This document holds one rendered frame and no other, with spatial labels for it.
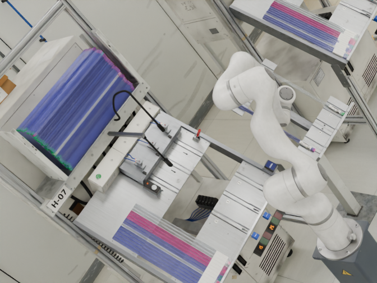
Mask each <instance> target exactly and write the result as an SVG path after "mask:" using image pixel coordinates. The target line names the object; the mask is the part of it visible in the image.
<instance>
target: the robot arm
mask: <svg viewBox="0 0 377 283"><path fill-rule="evenodd" d="M295 98H296V93H295V91H294V90H293V89H292V88H291V87H290V86H286V85H284V86H280V87H279V88H277V83H276V81H275V77H274V75H273V74H272V72H271V71H270V70H269V69H267V68H266V67H262V65H261V64H259V63H258V61H257V60H256V59H254V58H253V56H252V55H250V54H249V53H247V52H243V51H240V52H236V53H234V54H233V55H232V57H231V59H230V62H229V66H228V68H227V69H226V70H225V72H224V73H223V74H222V76H221V77H220V78H219V79H218V81H217V82H216V84H215V87H214V89H213V102H214V104H215V106H216V107H217V108H219V109H221V110H222V111H230V110H232V109H235V108H237V107H239V106H241V105H243V104H245V103H247V102H249V101H251V100H254V101H255V102H256V108H255V111H254V114H253V116H252V118H251V122H250V127H251V131H252V133H253V135H254V137H255V139H256V141H257V143H258V144H259V145H260V148H261V149H262V150H263V151H264V152H265V153H266V154H267V155H269V156H271V157H273V158H276V159H281V160H284V161H287V162H289V163H290V164H292V165H293V166H292V167H290V168H288V169H286V170H284V171H281V172H279V173H277V174H275V175H273V176H271V177H270V178H268V179H267V180H266V181H265V183H264V185H263V194H264V198H265V199H266V201H267V202H268V203H269V204H270V205H271V206H272V207H273V208H275V209H277V210H280V211H282V212H287V213H291V214H296V215H299V216H301V217H302V218H303V219H304V220H305V221H306V223H307V224H308V225H309V226H310V228H311V229H312V230H313V232H314V233H315V234H316V235H317V236H318V237H317V240H316V246H317V249H318V251H319V253H320V254H321V255H322V256H323V257H324V258H326V259H329V260H333V261H337V260H341V259H345V258H347V257H349V256H351V255H352V254H353V253H354V252H355V251H356V250H357V249H358V248H359V247H360V245H361V243H362V239H363V232H362V228H361V226H360V225H359V224H358V223H357V222H356V221H355V220H353V219H350V218H343V217H342V216H341V215H340V213H339V212H338V211H337V209H336V208H335V207H334V205H333V204H332V203H331V201H330V200H329V199H328V197H327V196H326V195H324V194H323V193H321V192H320V191H322V190H323V189H324V188H325V187H326V185H327V182H328V176H327V173H326V172H325V169H324V168H323V167H322V165H321V164H320V163H319V162H317V161H316V160H314V159H313V158H312V157H310V156H308V155H307V154H306V153H304V152H303V151H301V150H299V149H298V148H297V147H296V146H295V145H294V144H293V143H292V142H291V141H290V140H289V138H288V137H287V136H286V134H285V133H284V131H283V129H282V127H285V126H287V125H288V124H289V122H290V119H291V105H292V103H293V101H294V100H295Z"/></svg>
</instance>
